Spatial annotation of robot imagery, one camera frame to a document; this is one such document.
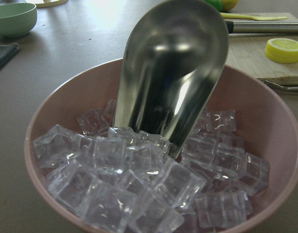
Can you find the stainless steel ice scoop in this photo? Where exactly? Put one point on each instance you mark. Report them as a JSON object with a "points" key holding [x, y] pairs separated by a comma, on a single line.
{"points": [[172, 62]]}

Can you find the pile of clear ice cubes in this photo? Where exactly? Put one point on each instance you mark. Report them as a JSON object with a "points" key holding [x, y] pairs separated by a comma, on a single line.
{"points": [[126, 182]]}

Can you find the bamboo cutting board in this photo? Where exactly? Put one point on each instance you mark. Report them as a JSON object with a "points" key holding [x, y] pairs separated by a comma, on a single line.
{"points": [[247, 53]]}

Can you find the steel muddler black tip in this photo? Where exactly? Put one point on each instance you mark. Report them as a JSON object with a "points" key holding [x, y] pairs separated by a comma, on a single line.
{"points": [[262, 27]]}

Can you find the pink bowl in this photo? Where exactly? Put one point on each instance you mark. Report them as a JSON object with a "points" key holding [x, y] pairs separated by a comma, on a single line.
{"points": [[264, 121]]}

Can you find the yellow plastic knife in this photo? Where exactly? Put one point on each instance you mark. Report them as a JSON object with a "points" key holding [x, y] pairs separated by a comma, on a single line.
{"points": [[257, 18]]}

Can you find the green lime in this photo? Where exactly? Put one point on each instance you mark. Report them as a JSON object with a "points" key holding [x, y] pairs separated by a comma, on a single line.
{"points": [[217, 4]]}

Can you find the lower yellow lemon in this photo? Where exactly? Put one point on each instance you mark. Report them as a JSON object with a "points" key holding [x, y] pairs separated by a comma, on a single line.
{"points": [[228, 5]]}

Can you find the half lemon slice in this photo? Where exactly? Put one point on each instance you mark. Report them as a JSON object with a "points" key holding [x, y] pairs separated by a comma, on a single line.
{"points": [[282, 50]]}

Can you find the cream serving tray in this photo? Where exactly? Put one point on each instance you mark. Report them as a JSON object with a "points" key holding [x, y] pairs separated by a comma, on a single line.
{"points": [[49, 3]]}

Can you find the grey folded cloth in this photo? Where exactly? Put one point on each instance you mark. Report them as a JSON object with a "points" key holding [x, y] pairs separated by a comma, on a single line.
{"points": [[7, 52]]}

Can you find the green bowl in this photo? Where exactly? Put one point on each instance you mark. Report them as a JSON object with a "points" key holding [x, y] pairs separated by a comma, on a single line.
{"points": [[17, 19]]}

